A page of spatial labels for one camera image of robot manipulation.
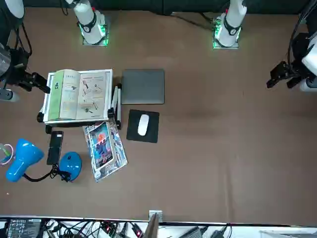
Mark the aluminium profile post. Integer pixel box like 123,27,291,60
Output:
145,210,163,238

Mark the white folding reading stand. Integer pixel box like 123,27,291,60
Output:
37,68,122,134

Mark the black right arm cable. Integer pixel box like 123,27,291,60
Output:
9,21,33,58

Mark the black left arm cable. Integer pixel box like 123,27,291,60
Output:
287,0,317,65

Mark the small black power adapter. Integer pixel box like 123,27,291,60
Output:
210,224,232,238

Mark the black power strip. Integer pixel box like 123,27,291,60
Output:
100,220,117,235
130,223,145,238

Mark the black lamp cable bundle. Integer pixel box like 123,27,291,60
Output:
51,163,73,183

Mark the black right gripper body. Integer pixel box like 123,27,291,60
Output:
7,48,33,86

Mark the pink mesh pen cup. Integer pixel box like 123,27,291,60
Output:
0,143,14,166

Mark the green cover cookbook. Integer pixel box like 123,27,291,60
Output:
48,69,106,121

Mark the blue cover comic magazine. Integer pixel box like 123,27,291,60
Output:
88,121,117,172

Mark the silver border magazine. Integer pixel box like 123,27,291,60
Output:
83,119,128,183

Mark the black labelled power adapter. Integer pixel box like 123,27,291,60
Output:
4,218,42,238

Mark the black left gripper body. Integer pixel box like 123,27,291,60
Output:
288,32,312,77

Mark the blue desk lamp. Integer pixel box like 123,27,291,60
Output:
5,138,82,183

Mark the white computer mouse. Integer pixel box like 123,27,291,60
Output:
137,114,149,136

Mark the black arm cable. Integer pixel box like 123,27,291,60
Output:
9,21,33,58
287,0,317,65

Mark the grey power adapter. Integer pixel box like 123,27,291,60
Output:
177,225,208,238

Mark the black flip phone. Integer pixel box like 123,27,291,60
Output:
46,130,64,166

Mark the black base cable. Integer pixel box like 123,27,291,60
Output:
170,11,217,30

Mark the grey closed laptop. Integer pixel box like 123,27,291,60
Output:
121,68,165,105

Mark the black mouse pad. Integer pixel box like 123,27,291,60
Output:
126,109,160,144

